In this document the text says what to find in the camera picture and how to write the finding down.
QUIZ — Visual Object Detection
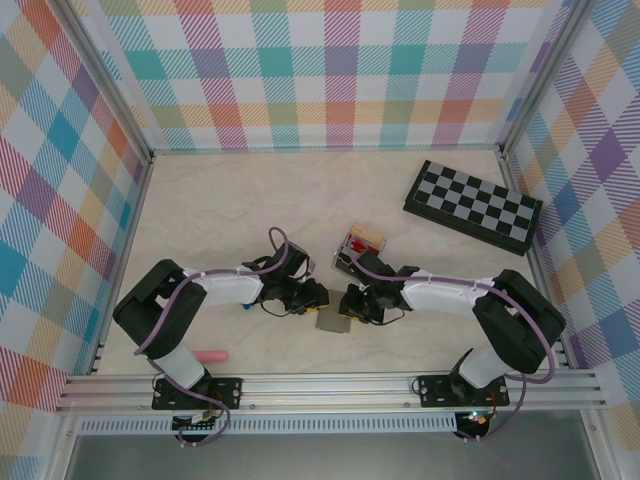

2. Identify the aluminium frame rail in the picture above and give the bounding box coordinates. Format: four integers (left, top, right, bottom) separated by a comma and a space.
84, 154, 156, 376
497, 149, 571, 374

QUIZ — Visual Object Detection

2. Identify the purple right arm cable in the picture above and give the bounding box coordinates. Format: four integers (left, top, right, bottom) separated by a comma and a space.
348, 252, 557, 444

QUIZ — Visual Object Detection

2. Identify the black grey folded chessboard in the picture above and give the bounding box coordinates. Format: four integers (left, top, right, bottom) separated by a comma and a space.
402, 159, 545, 257

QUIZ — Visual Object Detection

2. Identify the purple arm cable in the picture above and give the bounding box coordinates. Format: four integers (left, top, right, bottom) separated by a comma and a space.
348, 252, 557, 444
134, 227, 307, 449

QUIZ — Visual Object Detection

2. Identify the slotted grey cable duct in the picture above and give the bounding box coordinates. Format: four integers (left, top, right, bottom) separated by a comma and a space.
78, 417, 459, 435

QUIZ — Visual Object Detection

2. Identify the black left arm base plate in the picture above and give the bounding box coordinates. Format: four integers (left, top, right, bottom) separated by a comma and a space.
151, 377, 245, 410

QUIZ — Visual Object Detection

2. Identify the small circuit board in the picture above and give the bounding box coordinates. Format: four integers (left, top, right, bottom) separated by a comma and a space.
172, 412, 221, 434
457, 408, 494, 430

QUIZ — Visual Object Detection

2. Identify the aluminium frame post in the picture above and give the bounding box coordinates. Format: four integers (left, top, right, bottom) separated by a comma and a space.
497, 0, 576, 156
62, 0, 156, 166

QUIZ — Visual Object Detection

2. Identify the orange credit card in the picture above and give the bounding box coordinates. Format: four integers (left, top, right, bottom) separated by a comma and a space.
351, 224, 389, 250

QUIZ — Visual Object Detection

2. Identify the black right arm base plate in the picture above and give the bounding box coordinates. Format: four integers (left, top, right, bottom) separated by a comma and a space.
416, 373, 511, 409

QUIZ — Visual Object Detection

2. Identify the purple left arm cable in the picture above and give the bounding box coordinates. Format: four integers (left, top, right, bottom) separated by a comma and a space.
134, 227, 307, 449

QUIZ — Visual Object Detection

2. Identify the grey leather card holder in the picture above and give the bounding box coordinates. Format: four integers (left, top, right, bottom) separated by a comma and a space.
314, 291, 355, 335

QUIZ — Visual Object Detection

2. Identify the wide aluminium mounting rail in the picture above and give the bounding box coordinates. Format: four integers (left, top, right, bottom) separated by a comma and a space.
54, 367, 609, 414

